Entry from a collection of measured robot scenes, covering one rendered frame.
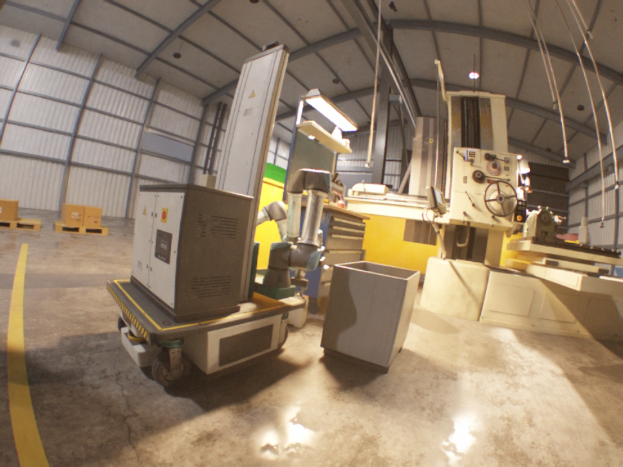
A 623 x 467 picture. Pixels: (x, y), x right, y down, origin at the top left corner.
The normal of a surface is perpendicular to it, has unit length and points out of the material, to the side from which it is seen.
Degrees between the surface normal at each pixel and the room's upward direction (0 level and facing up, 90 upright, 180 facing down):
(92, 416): 0
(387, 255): 90
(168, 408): 0
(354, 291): 90
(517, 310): 90
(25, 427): 0
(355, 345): 90
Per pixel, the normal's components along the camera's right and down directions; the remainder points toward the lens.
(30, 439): 0.14, -0.99
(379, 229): -0.51, -0.06
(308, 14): 0.02, 1.00
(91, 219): 0.87, 0.14
